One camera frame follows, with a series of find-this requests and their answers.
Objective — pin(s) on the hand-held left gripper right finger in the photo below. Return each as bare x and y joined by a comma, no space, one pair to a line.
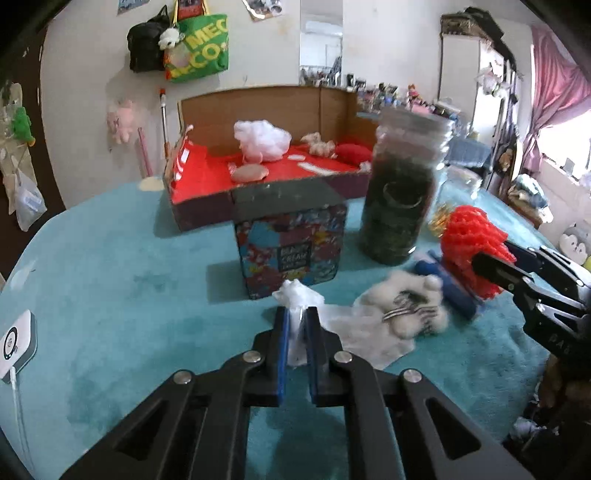
314,355

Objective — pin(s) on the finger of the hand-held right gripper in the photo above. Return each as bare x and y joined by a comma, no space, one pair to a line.
496,272
549,261

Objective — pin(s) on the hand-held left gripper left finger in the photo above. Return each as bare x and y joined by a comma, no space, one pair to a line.
280,355

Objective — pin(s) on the red foam net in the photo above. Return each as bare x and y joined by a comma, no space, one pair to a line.
466,235

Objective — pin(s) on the blue cloth pouch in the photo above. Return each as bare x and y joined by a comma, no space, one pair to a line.
457,300

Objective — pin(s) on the white tissue sheet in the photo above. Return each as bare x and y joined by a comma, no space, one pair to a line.
364,344

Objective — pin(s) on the white foam sleeve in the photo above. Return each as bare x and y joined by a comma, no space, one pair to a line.
298,300

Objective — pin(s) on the white fluffy plush hair clip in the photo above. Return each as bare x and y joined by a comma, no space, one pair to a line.
434,318

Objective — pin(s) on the red plush heart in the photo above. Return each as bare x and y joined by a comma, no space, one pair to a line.
353,152

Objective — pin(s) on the beige crochet scrunchie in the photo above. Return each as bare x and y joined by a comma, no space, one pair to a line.
318,145

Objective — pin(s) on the white mesh bath pouf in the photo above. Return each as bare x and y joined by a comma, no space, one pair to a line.
261,138

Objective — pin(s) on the cardboard box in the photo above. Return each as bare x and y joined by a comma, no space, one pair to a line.
268,106

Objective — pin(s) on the round pale plush toy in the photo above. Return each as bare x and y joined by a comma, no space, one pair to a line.
575,242

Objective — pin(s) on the pile of clothes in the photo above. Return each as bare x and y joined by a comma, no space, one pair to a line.
528,189

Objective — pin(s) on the small clear jar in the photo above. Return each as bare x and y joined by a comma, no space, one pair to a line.
457,184

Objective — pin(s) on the colourful printed tin box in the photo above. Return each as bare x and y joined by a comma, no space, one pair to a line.
286,249

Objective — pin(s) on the large dark-filled glass jar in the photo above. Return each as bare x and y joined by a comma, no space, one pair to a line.
397,207

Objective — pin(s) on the pink curtain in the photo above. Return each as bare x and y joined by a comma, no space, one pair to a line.
554,83

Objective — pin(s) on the round cardboard disc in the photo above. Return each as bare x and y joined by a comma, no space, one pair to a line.
249,172

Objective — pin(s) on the white flower decoration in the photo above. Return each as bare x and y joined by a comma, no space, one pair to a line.
491,78

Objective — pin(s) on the row of cosmetic bottles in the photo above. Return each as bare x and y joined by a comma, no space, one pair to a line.
415,94

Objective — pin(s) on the white wardrobe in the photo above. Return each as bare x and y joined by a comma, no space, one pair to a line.
461,69

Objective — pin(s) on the black clothes pile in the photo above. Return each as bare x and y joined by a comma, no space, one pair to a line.
494,27

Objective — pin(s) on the pink stick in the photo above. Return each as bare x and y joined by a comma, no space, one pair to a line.
145,152

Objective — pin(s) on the brown suitcase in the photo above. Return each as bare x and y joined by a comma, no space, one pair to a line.
461,23

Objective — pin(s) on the white electronic device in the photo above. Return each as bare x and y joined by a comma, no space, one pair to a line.
16,344

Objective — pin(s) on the pink plush toy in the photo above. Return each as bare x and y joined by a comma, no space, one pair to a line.
122,120

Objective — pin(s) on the brown door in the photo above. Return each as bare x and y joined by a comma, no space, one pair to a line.
48,184

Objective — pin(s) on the hanging clear plastic bag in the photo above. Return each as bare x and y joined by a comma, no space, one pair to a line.
30,201

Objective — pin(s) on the green tote bag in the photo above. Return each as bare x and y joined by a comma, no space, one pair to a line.
198,50

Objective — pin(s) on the small white plush charm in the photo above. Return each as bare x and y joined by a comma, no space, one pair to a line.
169,38

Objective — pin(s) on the black bag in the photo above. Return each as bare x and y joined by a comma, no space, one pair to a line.
145,46

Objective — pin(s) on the green plush toy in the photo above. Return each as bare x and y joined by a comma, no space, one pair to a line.
22,124

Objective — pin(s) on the red photo card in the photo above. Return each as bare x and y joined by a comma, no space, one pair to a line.
189,7

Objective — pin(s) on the blue photo strip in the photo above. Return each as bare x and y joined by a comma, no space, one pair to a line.
131,5

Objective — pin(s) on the wall mirror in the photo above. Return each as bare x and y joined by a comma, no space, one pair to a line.
321,27

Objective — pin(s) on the beige hanging wall organizer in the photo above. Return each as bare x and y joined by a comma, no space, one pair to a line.
14,159

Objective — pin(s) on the wall photo collage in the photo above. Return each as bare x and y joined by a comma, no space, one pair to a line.
261,9

